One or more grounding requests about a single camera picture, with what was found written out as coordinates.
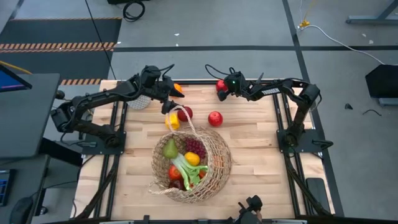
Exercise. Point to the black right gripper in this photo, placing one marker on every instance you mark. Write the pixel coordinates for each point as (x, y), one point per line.
(237, 85)

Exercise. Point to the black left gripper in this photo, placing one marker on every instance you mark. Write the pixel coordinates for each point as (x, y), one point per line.
(160, 88)

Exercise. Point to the green pear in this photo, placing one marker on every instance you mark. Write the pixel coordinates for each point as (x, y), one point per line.
(170, 149)

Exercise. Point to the purple grape bunch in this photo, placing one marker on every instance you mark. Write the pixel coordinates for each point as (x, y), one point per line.
(196, 146)

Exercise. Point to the yellow lemon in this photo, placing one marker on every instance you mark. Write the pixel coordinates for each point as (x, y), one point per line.
(192, 158)

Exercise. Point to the green leafy stalk vegetable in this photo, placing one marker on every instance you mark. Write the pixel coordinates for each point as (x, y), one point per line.
(188, 171)

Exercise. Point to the dark red apple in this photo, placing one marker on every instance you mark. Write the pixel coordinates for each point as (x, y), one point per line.
(177, 185)

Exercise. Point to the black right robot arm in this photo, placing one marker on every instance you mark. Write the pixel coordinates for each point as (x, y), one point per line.
(280, 85)

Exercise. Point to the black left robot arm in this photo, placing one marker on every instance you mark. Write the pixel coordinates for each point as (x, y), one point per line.
(102, 95)

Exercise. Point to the orange fruit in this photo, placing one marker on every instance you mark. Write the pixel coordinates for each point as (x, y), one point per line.
(178, 87)

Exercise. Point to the crimson round fruit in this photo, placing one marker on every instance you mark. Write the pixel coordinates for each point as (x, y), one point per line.
(186, 114)

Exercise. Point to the yellow bell pepper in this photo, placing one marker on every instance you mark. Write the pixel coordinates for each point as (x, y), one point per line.
(173, 122)

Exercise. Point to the small black floor object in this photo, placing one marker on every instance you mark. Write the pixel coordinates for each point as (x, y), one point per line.
(348, 106)

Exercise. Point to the black hazard striped floor mat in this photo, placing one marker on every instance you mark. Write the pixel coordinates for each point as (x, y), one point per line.
(62, 31)

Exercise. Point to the black flat phone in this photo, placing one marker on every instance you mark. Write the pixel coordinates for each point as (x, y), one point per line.
(317, 194)

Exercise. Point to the grey desk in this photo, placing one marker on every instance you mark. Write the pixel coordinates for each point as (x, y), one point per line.
(28, 118)

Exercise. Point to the black box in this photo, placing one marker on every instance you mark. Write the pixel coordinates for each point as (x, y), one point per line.
(384, 81)

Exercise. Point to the monitor with blue screen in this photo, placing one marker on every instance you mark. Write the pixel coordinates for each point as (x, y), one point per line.
(11, 81)

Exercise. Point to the grey metal stand leg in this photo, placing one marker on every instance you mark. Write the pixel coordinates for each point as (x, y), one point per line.
(373, 20)

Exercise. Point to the black table-level camera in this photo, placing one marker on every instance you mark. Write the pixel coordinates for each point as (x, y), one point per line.
(250, 210)

